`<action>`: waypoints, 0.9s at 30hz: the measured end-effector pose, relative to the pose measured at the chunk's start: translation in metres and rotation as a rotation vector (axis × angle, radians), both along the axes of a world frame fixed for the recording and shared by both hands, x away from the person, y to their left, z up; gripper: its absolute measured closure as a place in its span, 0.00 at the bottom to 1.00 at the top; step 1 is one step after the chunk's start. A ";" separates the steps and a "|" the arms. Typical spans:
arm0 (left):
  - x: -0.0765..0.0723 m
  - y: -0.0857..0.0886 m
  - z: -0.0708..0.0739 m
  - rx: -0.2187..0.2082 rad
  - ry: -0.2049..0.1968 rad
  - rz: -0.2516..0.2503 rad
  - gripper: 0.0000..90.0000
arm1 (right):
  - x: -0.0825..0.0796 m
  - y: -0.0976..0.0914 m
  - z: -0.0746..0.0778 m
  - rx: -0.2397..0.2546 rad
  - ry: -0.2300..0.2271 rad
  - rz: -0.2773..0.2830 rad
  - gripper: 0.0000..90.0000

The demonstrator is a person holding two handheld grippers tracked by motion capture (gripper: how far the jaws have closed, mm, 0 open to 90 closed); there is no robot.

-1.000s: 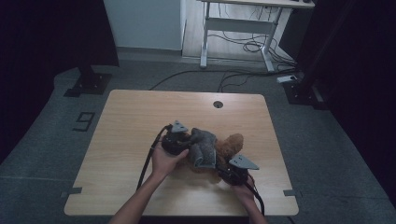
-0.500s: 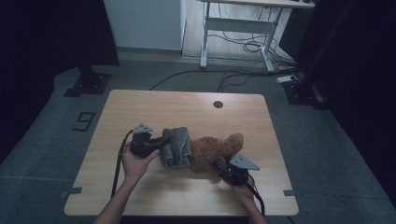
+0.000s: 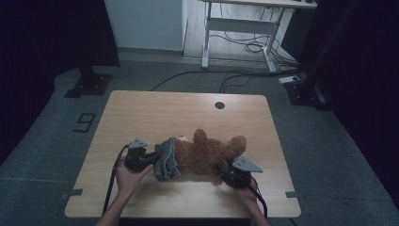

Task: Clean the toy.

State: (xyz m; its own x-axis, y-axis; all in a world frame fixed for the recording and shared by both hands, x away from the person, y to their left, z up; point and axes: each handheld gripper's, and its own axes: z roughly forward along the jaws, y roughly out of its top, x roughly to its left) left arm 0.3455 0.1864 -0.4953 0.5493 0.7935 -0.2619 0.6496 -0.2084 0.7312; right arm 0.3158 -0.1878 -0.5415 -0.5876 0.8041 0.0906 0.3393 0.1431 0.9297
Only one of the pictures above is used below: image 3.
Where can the black stand base plate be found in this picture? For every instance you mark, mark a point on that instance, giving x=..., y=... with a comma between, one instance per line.
x=304, y=94
x=91, y=84

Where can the person's right hand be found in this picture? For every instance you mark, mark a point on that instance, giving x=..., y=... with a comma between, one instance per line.
x=246, y=193

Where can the dark curtain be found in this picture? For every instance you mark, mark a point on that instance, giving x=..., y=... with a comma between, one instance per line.
x=37, y=47
x=360, y=78

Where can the black floor tape marker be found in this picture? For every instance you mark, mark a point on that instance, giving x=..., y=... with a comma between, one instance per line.
x=78, y=128

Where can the grey tape strip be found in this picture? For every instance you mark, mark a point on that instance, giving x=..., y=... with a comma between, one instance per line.
x=293, y=194
x=73, y=193

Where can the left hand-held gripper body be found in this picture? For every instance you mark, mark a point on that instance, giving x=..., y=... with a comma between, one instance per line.
x=138, y=158

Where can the white metal desk frame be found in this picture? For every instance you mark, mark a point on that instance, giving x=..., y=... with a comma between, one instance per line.
x=241, y=25

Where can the white power strip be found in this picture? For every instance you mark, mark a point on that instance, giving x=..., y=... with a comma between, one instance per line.
x=288, y=79

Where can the brown plush teddy bear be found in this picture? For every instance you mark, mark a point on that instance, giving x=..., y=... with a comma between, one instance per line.
x=207, y=157

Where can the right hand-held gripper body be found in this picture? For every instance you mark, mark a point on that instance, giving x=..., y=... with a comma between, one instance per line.
x=240, y=177

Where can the person's left hand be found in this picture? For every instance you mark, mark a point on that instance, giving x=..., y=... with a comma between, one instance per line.
x=131, y=180

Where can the grey fluffy cloth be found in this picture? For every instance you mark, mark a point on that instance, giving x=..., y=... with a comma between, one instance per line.
x=167, y=163

